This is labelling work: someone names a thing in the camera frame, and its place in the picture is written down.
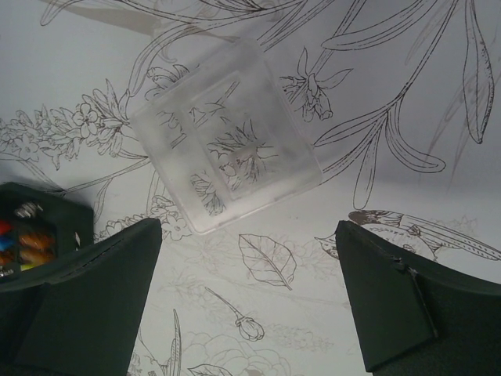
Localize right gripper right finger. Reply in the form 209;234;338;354
336;221;500;375

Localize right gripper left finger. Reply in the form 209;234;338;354
1;219;161;375

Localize black fuse box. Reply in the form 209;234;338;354
1;183;94;293

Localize clear plastic fuse box cover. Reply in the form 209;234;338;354
130;39;322;234

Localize floral printed mat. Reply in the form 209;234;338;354
1;1;500;375

